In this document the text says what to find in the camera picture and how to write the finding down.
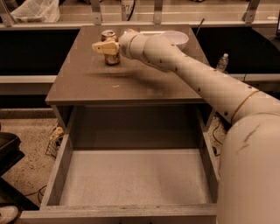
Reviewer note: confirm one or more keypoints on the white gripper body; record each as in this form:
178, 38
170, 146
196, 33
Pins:
125, 44

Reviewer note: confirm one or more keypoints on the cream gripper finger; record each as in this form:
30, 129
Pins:
106, 47

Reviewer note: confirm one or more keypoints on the orange soda can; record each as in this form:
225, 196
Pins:
110, 59

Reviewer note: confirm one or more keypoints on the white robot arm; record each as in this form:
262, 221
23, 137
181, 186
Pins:
249, 185

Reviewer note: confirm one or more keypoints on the grey cabinet with glossy top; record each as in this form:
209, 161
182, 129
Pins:
127, 106

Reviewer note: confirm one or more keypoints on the open grey top drawer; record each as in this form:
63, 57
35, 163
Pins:
132, 165

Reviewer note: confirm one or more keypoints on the white ceramic bowl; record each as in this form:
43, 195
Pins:
178, 38

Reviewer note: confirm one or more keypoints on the white plastic bag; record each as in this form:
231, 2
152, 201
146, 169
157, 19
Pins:
37, 11

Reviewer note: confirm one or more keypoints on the clear plastic water bottle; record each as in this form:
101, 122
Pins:
222, 63

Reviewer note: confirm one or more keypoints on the black furniture at left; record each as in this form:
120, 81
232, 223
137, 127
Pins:
10, 154

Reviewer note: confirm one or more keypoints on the white shoe bottom left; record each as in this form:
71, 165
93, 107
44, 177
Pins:
8, 214

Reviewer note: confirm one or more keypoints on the small wire basket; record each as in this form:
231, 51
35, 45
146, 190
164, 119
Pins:
55, 141

